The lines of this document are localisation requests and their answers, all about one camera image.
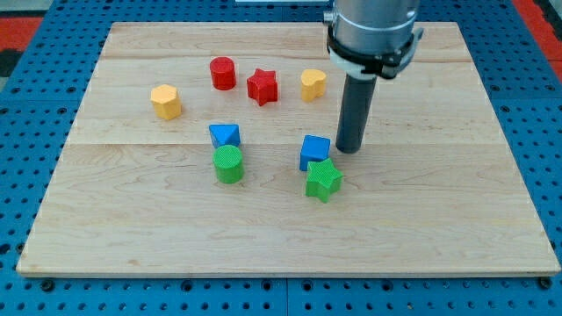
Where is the blue triangle block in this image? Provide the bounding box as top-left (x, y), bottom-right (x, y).
top-left (209, 124), bottom-right (241, 148)

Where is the red cylinder block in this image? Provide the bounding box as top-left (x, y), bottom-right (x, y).
top-left (209, 56), bottom-right (236, 90)

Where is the green cylinder block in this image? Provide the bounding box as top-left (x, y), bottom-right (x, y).
top-left (213, 145), bottom-right (244, 184)

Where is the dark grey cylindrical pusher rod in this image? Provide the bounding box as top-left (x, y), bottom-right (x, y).
top-left (335, 75), bottom-right (377, 154)

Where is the yellow hexagon block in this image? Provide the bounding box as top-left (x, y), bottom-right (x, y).
top-left (150, 84), bottom-right (182, 120)

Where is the red star block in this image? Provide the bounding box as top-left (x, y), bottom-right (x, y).
top-left (247, 68), bottom-right (278, 106)

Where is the yellow heart block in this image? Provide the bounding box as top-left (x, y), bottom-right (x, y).
top-left (300, 68), bottom-right (327, 102)

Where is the green star block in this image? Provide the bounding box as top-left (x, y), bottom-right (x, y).
top-left (305, 158), bottom-right (343, 203)

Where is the blue cube block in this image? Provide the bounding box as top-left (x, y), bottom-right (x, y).
top-left (299, 134), bottom-right (330, 171)

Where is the wooden board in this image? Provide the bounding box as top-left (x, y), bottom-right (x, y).
top-left (17, 22), bottom-right (560, 278)

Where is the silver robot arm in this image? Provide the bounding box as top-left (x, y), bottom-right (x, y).
top-left (324, 0), bottom-right (423, 154)

